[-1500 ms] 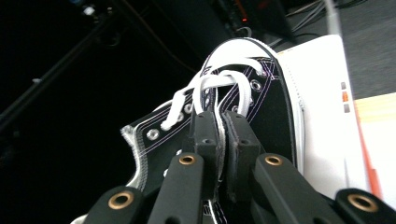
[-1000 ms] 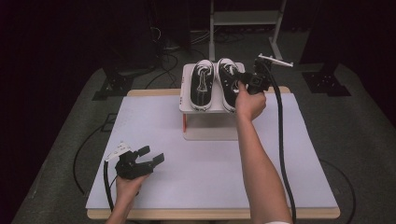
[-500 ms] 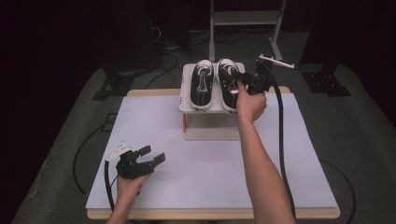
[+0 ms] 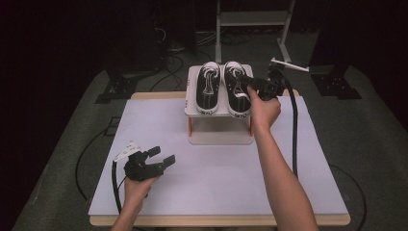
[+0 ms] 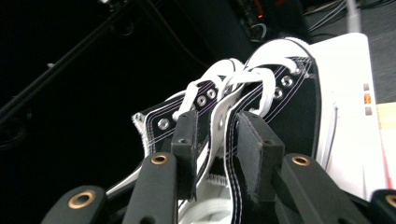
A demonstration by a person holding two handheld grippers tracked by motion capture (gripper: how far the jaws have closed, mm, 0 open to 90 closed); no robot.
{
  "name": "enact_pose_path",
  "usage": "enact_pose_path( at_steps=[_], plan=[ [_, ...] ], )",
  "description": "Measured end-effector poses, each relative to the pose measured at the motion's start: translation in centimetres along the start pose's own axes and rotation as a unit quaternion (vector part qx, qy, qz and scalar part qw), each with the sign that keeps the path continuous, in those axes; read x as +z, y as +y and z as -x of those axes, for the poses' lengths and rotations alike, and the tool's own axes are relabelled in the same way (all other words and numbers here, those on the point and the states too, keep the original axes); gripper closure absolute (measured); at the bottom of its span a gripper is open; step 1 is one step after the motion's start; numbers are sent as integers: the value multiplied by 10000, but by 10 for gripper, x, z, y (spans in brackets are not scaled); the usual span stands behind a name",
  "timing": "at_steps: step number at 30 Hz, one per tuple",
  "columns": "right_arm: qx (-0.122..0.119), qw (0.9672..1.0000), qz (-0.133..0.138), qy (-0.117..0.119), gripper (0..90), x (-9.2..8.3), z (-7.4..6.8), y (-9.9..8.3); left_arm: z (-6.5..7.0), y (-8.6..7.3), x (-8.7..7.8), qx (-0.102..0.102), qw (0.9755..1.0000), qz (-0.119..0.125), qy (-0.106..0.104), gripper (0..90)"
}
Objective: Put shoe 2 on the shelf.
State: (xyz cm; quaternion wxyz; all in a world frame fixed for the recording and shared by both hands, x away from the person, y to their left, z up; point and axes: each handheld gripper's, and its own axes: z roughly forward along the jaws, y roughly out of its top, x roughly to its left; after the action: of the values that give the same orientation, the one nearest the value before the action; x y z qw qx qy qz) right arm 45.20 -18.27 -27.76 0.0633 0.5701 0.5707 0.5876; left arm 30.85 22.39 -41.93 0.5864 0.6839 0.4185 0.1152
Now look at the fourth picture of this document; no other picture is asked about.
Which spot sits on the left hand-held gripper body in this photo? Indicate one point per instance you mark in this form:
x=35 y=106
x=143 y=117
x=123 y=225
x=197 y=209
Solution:
x=141 y=170

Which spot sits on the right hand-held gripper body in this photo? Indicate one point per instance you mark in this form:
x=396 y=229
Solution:
x=272 y=88

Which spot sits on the black canvas sneaker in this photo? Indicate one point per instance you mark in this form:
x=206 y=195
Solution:
x=239 y=101
x=208 y=86

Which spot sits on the white shoe rack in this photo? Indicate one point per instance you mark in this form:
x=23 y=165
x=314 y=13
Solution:
x=221 y=130

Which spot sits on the person's left hand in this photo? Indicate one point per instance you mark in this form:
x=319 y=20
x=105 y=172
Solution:
x=136 y=192

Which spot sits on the person's right hand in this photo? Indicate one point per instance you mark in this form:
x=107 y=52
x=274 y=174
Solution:
x=264 y=112

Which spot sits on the white table mat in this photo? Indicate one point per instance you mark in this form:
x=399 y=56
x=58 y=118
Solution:
x=208 y=179

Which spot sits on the black stand base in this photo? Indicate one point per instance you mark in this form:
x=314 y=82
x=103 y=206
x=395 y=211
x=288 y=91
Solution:
x=117 y=89
x=335 y=85

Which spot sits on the white metal stand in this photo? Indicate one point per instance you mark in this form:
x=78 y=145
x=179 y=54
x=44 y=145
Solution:
x=253 y=17

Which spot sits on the wooden table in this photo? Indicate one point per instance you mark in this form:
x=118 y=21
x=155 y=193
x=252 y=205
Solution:
x=208 y=220

